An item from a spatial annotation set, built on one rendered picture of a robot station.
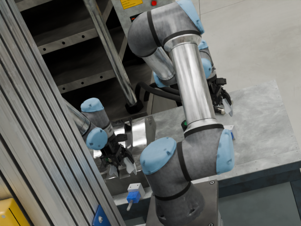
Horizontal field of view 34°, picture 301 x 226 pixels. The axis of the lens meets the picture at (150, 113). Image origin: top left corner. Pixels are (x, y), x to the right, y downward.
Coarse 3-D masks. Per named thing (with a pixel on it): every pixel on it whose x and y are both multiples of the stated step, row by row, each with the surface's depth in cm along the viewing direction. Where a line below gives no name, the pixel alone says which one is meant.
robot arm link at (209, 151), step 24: (168, 24) 147; (192, 24) 147; (168, 48) 149; (192, 48) 146; (192, 72) 143; (192, 96) 142; (192, 120) 140; (216, 120) 141; (192, 144) 138; (216, 144) 135; (192, 168) 136; (216, 168) 136
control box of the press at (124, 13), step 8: (112, 0) 260; (120, 0) 259; (128, 0) 259; (136, 0) 259; (144, 0) 258; (152, 0) 258; (160, 0) 258; (168, 0) 258; (120, 8) 261; (128, 8) 261; (136, 8) 261; (144, 8) 260; (152, 8) 260; (120, 16) 263; (128, 16) 263; (136, 16) 263; (128, 24) 265; (168, 56) 278; (176, 88) 288
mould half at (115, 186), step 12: (132, 120) 236; (144, 120) 231; (120, 132) 231; (144, 132) 227; (144, 144) 223; (96, 156) 228; (108, 168) 215; (120, 168) 212; (108, 180) 208; (120, 180) 208; (132, 180) 208; (144, 180) 207; (120, 192) 211
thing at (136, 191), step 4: (132, 184) 205; (136, 184) 204; (140, 184) 203; (128, 188) 203; (132, 188) 202; (136, 188) 201; (140, 188) 203; (132, 192) 202; (136, 192) 201; (140, 192) 202; (144, 192) 205; (128, 196) 201; (132, 196) 200; (136, 196) 199; (140, 196) 202; (128, 200) 200; (132, 200) 199; (136, 200) 199; (128, 208) 196
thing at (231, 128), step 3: (225, 126) 217; (228, 126) 217; (231, 126) 216; (234, 126) 216; (228, 129) 215; (231, 129) 214; (234, 129) 216; (231, 132) 214; (234, 132) 216; (234, 135) 216; (234, 138) 216
